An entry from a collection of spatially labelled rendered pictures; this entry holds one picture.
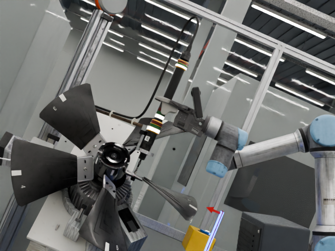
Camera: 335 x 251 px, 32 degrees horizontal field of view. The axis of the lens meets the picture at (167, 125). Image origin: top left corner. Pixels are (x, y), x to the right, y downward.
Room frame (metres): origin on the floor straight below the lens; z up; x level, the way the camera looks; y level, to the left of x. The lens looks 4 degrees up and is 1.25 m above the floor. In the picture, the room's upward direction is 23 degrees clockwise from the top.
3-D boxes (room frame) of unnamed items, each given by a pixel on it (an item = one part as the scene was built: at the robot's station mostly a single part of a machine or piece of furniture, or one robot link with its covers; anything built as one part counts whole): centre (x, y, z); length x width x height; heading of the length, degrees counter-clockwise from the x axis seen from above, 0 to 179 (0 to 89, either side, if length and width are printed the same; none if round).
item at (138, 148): (2.16, 0.05, 1.32); 0.09 x 0.07 x 0.10; 38
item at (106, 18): (2.69, 0.45, 1.48); 0.05 x 0.03 x 0.62; 128
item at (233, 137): (2.16, -0.23, 1.45); 0.11 x 0.08 x 0.09; 91
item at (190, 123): (2.15, -0.07, 1.45); 0.12 x 0.08 x 0.09; 91
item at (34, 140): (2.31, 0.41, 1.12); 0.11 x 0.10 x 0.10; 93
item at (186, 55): (2.15, 0.04, 1.48); 0.04 x 0.04 x 0.46
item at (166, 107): (2.12, 0.03, 1.46); 0.09 x 0.03 x 0.06; 101
